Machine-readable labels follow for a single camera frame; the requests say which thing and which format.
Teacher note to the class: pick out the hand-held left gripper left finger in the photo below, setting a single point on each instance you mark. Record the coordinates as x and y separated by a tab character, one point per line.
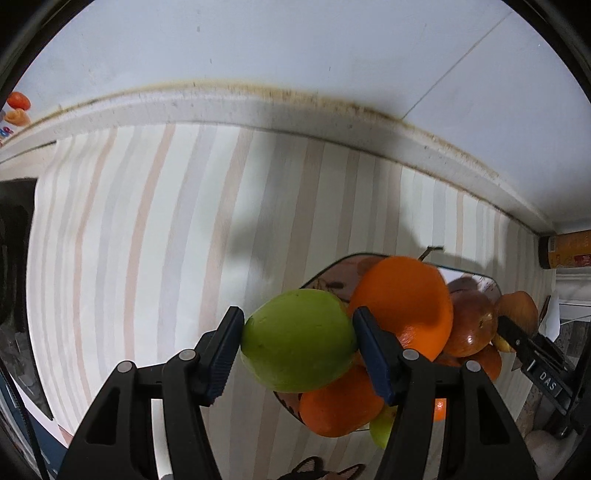
226	357

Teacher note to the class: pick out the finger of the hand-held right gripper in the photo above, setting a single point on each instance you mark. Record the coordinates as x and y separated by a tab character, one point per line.
512	332

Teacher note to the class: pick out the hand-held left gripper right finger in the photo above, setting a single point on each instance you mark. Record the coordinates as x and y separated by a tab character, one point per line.
375	362

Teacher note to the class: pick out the red apple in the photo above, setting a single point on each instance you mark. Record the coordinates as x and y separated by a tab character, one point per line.
471	323
517	309

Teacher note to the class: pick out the small orange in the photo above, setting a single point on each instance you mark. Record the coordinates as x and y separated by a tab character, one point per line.
489	367

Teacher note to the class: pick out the medium orange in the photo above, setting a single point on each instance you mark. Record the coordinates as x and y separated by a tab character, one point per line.
339	406

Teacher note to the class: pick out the large orange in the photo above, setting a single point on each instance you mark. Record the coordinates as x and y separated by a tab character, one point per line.
401	304

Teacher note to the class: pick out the green apple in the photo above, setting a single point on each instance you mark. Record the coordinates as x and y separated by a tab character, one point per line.
382	429
298	341

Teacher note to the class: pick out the dark red tangerine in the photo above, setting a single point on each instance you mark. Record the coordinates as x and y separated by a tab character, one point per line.
440	410

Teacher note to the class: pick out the oval patterned ceramic plate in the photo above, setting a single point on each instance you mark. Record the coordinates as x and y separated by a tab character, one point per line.
332	277

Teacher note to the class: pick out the white folded cloth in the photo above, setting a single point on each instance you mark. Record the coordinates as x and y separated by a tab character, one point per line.
572	290

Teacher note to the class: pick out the orange canister black lid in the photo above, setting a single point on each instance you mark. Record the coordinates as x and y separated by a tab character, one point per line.
565	249

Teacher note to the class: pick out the striped tablecloth with cat print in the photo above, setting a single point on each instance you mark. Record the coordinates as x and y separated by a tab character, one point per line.
138	254

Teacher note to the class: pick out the red and orange toys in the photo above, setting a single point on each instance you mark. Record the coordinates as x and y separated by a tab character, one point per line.
18	108

